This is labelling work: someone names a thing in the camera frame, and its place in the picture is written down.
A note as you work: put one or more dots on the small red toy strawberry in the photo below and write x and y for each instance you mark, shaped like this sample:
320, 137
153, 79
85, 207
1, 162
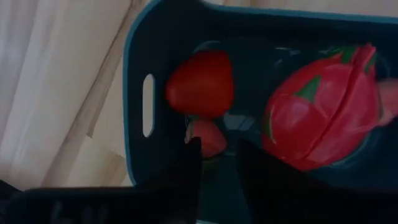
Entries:
210, 137

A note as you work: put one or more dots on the pink toy dragon fruit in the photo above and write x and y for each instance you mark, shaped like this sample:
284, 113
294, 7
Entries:
323, 112

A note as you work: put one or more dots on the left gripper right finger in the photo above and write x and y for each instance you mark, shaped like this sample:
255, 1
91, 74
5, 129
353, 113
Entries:
270, 193

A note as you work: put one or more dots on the red toy tomato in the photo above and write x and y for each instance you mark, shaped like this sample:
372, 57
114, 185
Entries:
202, 84

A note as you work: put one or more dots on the teal plastic tupperware container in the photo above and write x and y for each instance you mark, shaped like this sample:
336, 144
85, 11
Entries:
255, 31

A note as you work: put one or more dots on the pink wrinkled toy produce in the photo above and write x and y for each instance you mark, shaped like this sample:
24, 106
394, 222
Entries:
389, 99

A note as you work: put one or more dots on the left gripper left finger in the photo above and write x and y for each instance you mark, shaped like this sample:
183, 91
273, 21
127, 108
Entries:
183, 186

